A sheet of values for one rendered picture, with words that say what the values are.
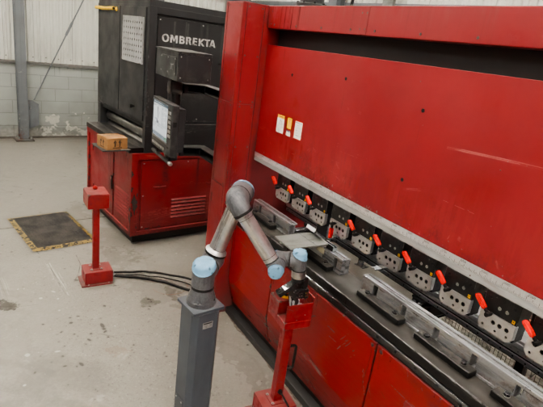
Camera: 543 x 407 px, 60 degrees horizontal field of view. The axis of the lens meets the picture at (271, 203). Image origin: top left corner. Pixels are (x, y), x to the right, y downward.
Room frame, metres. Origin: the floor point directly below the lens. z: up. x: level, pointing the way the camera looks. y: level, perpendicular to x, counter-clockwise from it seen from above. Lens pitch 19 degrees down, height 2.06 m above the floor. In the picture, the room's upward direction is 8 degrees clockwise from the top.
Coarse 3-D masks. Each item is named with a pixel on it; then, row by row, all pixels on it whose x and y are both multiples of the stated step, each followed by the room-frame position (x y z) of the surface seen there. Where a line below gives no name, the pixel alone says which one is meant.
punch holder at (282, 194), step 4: (280, 176) 3.00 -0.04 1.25; (284, 176) 2.96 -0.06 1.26; (280, 180) 2.99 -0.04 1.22; (284, 180) 2.95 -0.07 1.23; (288, 180) 2.91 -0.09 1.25; (292, 180) 2.90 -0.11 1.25; (280, 184) 2.99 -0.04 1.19; (284, 184) 2.95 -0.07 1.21; (288, 184) 2.91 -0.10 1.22; (292, 184) 2.91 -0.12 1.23; (280, 188) 2.97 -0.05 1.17; (284, 188) 2.94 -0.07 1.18; (276, 192) 3.01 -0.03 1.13; (280, 192) 2.98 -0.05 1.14; (284, 192) 2.93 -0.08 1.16; (288, 192) 2.90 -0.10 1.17; (276, 196) 3.00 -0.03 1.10; (280, 196) 2.96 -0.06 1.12; (284, 196) 2.92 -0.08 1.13; (288, 196) 2.90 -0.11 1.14; (284, 200) 2.92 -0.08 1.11; (288, 200) 2.90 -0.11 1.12
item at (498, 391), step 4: (496, 388) 1.54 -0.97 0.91; (500, 388) 1.54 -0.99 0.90; (492, 392) 1.52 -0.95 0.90; (496, 392) 1.51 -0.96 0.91; (500, 392) 1.52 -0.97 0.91; (492, 396) 1.52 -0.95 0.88; (496, 396) 1.51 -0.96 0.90; (500, 396) 1.50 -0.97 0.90; (512, 396) 1.51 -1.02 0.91; (496, 400) 1.50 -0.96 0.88; (500, 400) 1.49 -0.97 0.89; (504, 400) 1.48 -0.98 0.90; (508, 400) 1.48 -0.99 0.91; (512, 400) 1.48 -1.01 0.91; (516, 400) 1.49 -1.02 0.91; (504, 404) 1.48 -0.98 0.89; (508, 404) 1.46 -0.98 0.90; (512, 404) 1.46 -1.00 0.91; (516, 404) 1.46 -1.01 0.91; (520, 404) 1.47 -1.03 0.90
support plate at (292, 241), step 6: (294, 234) 2.62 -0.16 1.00; (300, 234) 2.63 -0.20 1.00; (306, 234) 2.64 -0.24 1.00; (312, 234) 2.66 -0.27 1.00; (282, 240) 2.51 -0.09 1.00; (288, 240) 2.52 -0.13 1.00; (294, 240) 2.53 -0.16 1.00; (300, 240) 2.54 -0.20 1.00; (306, 240) 2.55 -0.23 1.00; (312, 240) 2.57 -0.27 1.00; (318, 240) 2.58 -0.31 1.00; (288, 246) 2.42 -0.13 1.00; (294, 246) 2.44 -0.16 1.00; (300, 246) 2.45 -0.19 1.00; (306, 246) 2.46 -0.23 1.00; (312, 246) 2.48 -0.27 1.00
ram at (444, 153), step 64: (320, 64) 2.80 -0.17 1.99; (384, 64) 2.37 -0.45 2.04; (320, 128) 2.72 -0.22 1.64; (384, 128) 2.30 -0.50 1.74; (448, 128) 1.99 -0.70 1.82; (512, 128) 1.76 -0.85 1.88; (320, 192) 2.63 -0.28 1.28; (384, 192) 2.22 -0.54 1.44; (448, 192) 1.92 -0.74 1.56; (512, 192) 1.70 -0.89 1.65; (512, 256) 1.64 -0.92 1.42
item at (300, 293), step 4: (292, 280) 2.16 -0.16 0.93; (296, 280) 2.14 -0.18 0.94; (300, 280) 2.14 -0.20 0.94; (304, 280) 2.16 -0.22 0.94; (300, 284) 2.17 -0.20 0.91; (304, 284) 2.18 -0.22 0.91; (296, 288) 2.16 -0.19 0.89; (300, 288) 2.17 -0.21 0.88; (304, 288) 2.17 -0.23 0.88; (308, 288) 2.18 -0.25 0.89; (292, 292) 2.16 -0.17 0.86; (296, 292) 2.14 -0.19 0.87; (300, 292) 2.15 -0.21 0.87; (304, 292) 2.16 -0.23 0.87; (308, 292) 2.17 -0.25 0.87; (292, 296) 2.16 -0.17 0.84; (300, 296) 2.16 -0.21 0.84; (304, 296) 2.17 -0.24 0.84; (308, 296) 2.17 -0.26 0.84
